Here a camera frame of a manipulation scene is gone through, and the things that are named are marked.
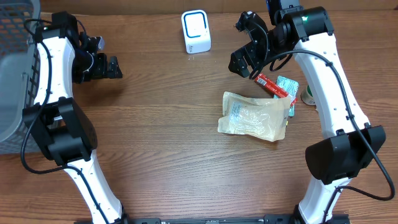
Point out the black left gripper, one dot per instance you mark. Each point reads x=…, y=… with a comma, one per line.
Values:
x=100, y=71

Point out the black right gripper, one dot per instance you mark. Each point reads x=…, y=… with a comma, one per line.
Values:
x=249, y=53

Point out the red snack bar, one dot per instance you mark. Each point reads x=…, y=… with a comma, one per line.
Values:
x=268, y=84

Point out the teal white snack packet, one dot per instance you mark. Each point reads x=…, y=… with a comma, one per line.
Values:
x=291, y=87

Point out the beige snack bag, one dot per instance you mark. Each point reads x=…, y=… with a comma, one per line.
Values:
x=263, y=118

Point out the green lid jar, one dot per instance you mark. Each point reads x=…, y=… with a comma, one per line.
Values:
x=307, y=97

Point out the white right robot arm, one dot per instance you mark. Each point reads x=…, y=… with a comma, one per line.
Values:
x=349, y=142

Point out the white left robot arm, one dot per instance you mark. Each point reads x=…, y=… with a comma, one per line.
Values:
x=60, y=128

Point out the white barcode scanner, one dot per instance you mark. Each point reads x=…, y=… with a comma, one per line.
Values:
x=196, y=31

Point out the grey plastic mesh basket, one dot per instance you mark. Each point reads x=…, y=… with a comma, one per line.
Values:
x=20, y=65

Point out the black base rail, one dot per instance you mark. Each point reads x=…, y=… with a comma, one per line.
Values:
x=217, y=220

